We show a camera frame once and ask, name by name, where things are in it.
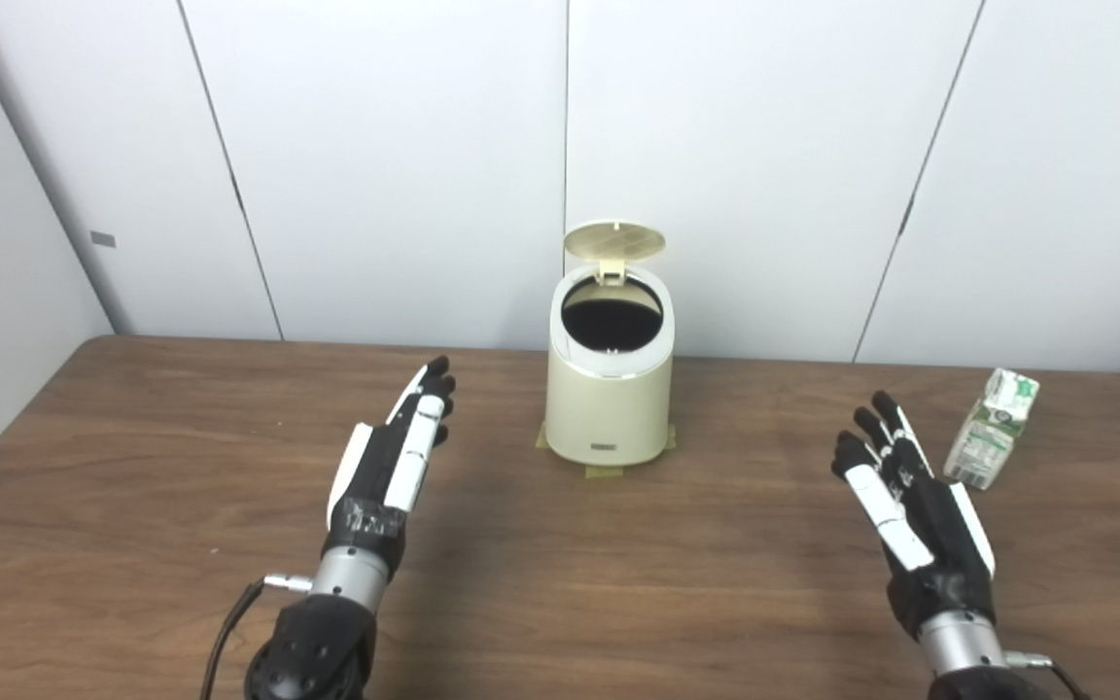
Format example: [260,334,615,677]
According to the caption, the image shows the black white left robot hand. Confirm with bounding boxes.
[324,356,457,575]

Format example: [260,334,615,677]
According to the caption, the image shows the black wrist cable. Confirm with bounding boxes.
[198,574,314,700]
[1005,649,1092,700]

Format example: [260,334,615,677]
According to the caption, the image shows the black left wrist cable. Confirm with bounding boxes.
[198,574,314,700]

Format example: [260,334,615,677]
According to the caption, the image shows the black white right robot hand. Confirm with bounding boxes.
[830,391,997,641]

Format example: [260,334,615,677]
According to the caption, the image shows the cream-colored bin body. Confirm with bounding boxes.
[545,262,676,466]

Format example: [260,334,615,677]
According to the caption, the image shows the round cream bin lid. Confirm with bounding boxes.
[563,221,667,286]

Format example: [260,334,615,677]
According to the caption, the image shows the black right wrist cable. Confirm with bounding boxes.
[1005,649,1092,700]

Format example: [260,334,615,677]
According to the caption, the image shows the green white milk carton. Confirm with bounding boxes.
[943,367,1041,491]

